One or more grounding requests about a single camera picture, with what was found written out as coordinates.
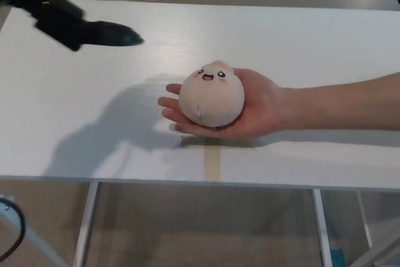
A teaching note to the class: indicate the thin white table leg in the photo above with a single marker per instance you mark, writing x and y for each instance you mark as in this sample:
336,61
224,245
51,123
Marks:
365,223

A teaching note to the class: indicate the light blue metal frame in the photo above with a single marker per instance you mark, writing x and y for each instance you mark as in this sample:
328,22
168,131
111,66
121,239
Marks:
28,242

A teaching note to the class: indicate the teal object on floor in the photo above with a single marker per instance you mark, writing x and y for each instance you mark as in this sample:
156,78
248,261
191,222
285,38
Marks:
337,257

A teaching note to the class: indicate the beige vertical tape strip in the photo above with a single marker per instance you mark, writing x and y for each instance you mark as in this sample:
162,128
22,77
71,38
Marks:
212,164

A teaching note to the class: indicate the person's bare forearm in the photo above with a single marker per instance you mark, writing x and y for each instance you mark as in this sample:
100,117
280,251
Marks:
343,104

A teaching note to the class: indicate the person's bare hand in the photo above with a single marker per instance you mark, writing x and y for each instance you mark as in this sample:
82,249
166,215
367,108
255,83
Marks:
259,104

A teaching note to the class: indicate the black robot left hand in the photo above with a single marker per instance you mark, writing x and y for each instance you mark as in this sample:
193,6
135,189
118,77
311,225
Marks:
65,27

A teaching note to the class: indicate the pink dumpling plush toy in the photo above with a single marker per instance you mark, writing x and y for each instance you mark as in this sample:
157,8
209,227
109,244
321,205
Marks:
212,98

